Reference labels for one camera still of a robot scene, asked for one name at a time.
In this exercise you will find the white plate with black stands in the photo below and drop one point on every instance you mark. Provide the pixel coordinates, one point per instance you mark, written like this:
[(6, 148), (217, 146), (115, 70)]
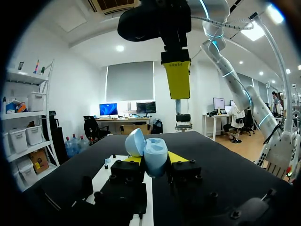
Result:
[(100, 176)]

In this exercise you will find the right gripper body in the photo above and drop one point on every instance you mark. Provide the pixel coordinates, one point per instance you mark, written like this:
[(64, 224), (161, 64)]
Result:
[(164, 18)]

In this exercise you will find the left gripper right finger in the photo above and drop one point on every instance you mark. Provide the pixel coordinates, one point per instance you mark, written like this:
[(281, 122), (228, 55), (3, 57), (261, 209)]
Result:
[(188, 183)]

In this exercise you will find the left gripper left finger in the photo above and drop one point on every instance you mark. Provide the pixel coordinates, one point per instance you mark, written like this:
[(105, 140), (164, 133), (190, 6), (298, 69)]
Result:
[(124, 188)]

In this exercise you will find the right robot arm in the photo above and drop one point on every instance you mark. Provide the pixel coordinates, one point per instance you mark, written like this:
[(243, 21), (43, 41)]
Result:
[(235, 82)]

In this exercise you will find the person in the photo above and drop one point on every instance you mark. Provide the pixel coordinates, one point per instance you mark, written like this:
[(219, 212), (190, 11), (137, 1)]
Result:
[(236, 116), (275, 101)]

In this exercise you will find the light blue earbud case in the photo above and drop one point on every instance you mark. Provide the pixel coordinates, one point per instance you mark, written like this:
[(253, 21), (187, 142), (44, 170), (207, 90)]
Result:
[(155, 162)]

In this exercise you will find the light blue earbud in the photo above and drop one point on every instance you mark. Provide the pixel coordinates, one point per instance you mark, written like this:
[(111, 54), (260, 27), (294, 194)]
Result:
[(107, 161)]

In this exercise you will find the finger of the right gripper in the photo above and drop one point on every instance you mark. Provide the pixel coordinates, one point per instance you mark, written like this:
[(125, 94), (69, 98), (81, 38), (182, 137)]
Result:
[(177, 77)]

